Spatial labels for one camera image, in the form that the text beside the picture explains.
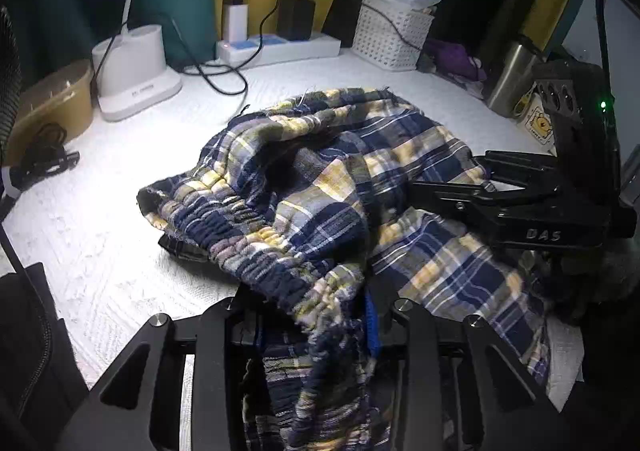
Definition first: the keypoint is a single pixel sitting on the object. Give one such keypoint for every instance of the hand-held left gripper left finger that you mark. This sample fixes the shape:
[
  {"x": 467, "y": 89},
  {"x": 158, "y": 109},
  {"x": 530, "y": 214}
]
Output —
[{"x": 220, "y": 331}]

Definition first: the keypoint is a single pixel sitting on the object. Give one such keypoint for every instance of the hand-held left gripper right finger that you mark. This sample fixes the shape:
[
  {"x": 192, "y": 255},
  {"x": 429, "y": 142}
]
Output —
[{"x": 371, "y": 331}]

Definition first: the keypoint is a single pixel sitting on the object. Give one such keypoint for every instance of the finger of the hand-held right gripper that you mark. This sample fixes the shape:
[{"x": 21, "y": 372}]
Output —
[
  {"x": 450, "y": 196},
  {"x": 520, "y": 166}
]

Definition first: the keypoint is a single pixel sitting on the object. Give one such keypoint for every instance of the plaid pants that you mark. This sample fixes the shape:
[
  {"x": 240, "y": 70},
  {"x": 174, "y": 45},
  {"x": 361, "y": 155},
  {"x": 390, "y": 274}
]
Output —
[{"x": 310, "y": 181}]

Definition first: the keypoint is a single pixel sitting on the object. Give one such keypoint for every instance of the cartoon bear mug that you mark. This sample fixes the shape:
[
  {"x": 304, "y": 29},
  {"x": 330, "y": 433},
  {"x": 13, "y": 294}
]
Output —
[{"x": 537, "y": 123}]

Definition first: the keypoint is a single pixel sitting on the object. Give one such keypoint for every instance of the steel tumbler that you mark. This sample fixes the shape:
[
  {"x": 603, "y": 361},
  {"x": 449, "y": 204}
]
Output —
[{"x": 507, "y": 81}]

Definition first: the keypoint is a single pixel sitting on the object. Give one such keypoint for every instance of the purple cloth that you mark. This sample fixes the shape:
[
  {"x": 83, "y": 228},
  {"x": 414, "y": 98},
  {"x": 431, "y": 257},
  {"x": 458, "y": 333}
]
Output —
[{"x": 455, "y": 58}]

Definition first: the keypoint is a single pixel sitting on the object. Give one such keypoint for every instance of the white textured tablecloth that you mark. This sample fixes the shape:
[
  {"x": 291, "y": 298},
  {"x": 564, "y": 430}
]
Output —
[{"x": 100, "y": 231}]

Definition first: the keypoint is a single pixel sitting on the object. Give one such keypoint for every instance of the white plastic basket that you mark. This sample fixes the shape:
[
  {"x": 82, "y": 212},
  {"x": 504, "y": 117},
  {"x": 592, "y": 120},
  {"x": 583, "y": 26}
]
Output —
[{"x": 385, "y": 36}]

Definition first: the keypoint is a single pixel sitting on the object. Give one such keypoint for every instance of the white power strip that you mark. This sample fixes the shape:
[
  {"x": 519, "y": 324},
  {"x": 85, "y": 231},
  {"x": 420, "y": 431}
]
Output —
[{"x": 300, "y": 48}]

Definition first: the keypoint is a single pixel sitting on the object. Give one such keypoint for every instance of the black cloth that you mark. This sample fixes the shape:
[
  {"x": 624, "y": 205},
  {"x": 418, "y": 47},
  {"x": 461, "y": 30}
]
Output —
[{"x": 20, "y": 406}]

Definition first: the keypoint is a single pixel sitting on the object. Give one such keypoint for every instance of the black charger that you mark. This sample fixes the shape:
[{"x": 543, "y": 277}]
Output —
[{"x": 296, "y": 16}]

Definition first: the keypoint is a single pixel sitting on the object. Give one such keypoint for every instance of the white lamp base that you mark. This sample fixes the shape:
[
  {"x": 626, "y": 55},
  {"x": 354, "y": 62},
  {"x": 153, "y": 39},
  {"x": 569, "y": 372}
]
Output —
[{"x": 140, "y": 86}]

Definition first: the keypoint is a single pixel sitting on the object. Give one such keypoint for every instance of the white charger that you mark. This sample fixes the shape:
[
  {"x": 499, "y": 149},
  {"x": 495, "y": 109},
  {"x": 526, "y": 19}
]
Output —
[{"x": 235, "y": 23}]

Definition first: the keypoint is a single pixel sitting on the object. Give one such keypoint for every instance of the tan lidded container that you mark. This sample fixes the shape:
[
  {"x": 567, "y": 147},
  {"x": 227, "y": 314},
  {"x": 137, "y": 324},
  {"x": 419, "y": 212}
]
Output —
[{"x": 50, "y": 106}]

